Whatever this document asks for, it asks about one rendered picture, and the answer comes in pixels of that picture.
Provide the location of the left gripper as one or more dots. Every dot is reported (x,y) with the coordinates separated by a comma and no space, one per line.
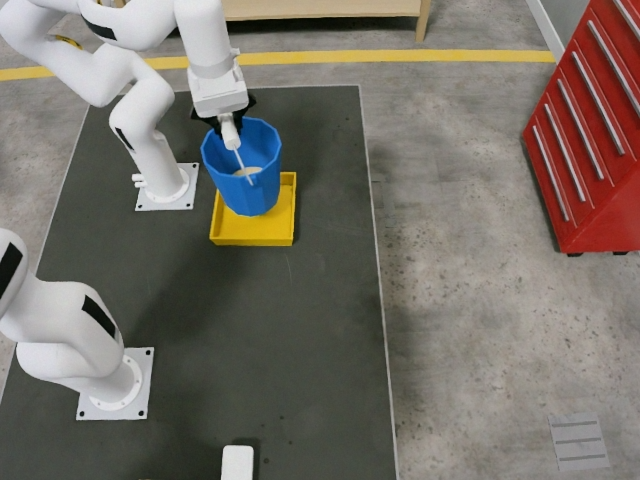
(210,116)

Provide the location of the yellow shallow tray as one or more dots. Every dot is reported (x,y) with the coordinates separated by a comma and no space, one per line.
(273,228)

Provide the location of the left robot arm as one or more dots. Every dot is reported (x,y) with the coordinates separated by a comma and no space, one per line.
(141,25)

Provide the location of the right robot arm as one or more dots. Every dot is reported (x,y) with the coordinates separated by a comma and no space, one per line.
(72,315)

